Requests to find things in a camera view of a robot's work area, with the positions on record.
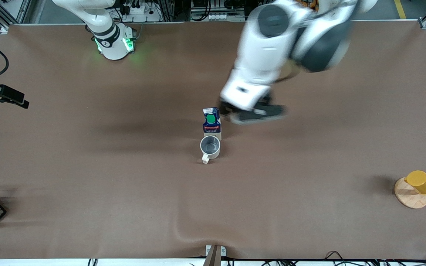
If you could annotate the orange packaged goods pile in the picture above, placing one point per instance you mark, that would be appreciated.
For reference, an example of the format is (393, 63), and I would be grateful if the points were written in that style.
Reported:
(311, 3)

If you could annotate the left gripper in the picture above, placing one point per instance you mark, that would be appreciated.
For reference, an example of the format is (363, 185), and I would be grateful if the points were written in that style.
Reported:
(225, 109)

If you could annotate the long white power strip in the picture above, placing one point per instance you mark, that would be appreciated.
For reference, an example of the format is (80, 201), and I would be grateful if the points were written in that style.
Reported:
(220, 16)

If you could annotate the blue milk carton green cap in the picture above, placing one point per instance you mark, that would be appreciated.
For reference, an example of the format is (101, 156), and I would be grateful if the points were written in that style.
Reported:
(212, 129)

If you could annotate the brown table cover mat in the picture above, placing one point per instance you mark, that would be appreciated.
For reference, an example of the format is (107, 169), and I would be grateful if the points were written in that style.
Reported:
(87, 166)

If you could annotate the round wooden stand base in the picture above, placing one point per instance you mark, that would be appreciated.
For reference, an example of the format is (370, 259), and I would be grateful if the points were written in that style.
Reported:
(411, 199)

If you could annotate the white power strip with plugs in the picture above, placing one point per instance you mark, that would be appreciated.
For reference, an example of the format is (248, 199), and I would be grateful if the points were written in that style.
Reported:
(142, 14)

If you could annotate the yellow plastic cup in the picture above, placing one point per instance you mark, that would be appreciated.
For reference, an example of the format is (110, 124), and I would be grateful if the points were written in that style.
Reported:
(422, 181)

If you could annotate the black equipment box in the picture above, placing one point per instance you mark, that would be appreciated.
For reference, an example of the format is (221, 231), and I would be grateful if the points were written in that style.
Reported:
(198, 3)

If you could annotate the metal bracket with post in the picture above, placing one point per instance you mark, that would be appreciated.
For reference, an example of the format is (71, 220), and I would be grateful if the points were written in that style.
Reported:
(215, 256)

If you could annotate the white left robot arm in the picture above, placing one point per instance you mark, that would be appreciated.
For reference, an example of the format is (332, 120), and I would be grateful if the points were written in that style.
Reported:
(264, 48)

